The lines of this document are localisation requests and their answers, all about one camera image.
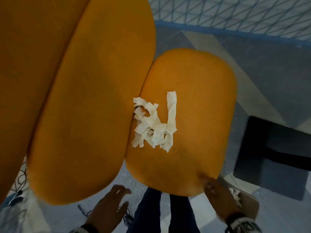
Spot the person's left hand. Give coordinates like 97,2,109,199
85,184,132,233

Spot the person's right hand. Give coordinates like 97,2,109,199
200,176,241,221

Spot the beige waste bin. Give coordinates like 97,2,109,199
217,175,260,221

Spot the pile of white paper scraps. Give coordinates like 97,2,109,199
131,91,178,153

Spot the orange upholstered chair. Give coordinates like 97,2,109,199
0,0,237,206

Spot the person's left leg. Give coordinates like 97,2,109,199
127,187,163,233

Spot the person's leg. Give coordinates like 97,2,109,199
168,194,201,233
127,187,163,233

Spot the person's right leg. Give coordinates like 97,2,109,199
168,194,201,233

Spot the blue mesh fence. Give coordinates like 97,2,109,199
147,0,311,48

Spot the black cable tangle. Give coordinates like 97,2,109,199
77,204,134,227

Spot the white pedestal table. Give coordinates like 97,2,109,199
234,116,311,201

